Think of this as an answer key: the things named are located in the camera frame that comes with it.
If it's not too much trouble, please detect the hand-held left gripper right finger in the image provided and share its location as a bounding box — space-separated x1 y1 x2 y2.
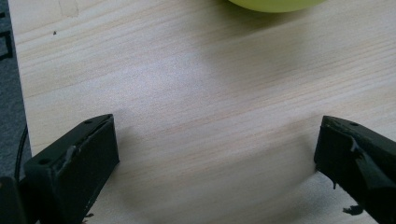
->
313 115 396 224

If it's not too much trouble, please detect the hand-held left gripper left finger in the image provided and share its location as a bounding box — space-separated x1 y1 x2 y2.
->
23 113 120 224

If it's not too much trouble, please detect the black cable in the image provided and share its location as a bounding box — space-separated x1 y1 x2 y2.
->
13 124 30 182

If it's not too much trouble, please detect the yellow-green round bowl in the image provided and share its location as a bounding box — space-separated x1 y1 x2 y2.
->
227 0 326 14

